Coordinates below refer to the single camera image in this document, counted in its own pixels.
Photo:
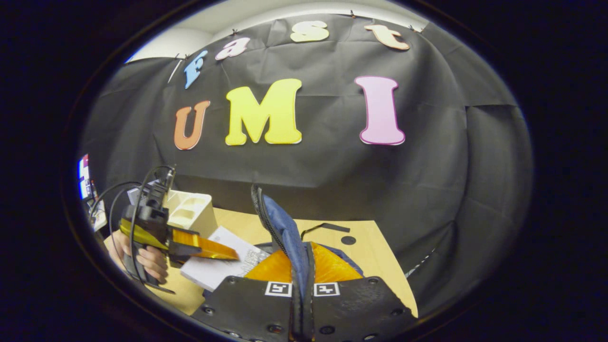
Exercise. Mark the white book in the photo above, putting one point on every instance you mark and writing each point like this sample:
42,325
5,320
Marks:
213,270

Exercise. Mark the computer screen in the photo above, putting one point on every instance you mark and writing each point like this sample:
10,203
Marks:
84,175

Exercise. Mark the blue schoolbag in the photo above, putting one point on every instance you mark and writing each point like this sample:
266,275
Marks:
285,228

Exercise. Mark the black round table cap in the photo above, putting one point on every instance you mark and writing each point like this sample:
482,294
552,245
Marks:
348,240

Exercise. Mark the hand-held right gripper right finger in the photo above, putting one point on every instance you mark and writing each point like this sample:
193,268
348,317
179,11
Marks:
361,311

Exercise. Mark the white plastic bookshelf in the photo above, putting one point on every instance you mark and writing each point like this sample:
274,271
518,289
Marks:
194,211

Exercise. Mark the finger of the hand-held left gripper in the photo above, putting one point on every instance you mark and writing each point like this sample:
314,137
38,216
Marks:
209,249

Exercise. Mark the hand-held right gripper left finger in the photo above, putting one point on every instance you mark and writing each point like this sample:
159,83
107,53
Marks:
247,311

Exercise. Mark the thin white rod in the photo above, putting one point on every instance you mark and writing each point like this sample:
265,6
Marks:
175,71

